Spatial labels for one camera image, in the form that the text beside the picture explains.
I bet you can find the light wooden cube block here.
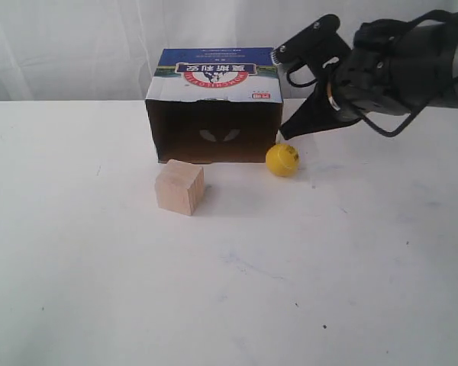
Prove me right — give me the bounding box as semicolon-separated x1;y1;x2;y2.
154;159;205;216

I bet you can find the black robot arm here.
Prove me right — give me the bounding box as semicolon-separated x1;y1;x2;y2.
272;10;458;140

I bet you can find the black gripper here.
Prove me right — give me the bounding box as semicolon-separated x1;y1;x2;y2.
280;19;414;140

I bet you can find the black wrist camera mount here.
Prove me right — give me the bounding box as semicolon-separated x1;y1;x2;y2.
271;14;351;78

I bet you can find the black cable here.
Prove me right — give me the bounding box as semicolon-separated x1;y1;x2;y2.
360;102;424;139

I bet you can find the blue white cardboard box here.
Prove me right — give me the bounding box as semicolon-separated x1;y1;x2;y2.
145;47;283;164

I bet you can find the yellow tennis ball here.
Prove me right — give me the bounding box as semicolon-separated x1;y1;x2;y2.
265;143;300;178

